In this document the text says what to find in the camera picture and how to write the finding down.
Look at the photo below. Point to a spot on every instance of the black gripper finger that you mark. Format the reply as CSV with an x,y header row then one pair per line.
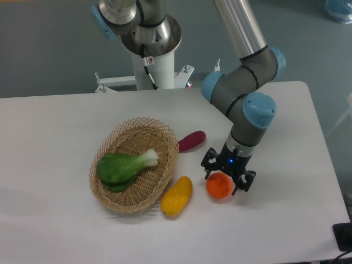
x,y
244,181
209,162

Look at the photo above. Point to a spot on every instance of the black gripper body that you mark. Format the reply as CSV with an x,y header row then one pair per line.
x,y
231,163

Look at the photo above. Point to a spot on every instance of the orange fruit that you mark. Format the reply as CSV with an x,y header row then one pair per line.
x,y
219,185

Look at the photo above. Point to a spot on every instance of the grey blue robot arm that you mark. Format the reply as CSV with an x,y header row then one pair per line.
x,y
236,95

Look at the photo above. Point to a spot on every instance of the purple sweet potato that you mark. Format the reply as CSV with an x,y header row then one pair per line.
x,y
192,140

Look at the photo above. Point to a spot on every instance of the yellow mango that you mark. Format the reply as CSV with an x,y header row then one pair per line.
x,y
177,197

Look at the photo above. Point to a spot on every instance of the woven wicker basket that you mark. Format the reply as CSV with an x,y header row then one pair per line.
x,y
134,137

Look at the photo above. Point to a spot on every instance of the green bok choy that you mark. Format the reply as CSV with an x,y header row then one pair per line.
x,y
118,171

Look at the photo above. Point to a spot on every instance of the black device at edge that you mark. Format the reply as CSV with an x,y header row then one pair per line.
x,y
342,233

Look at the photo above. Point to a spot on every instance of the blue object top right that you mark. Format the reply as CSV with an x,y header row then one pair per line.
x,y
339,10

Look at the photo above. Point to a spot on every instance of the white levelling foot bracket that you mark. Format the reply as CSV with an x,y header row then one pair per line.
x,y
217,65

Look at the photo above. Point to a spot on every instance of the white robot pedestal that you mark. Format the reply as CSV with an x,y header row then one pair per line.
x,y
152,51

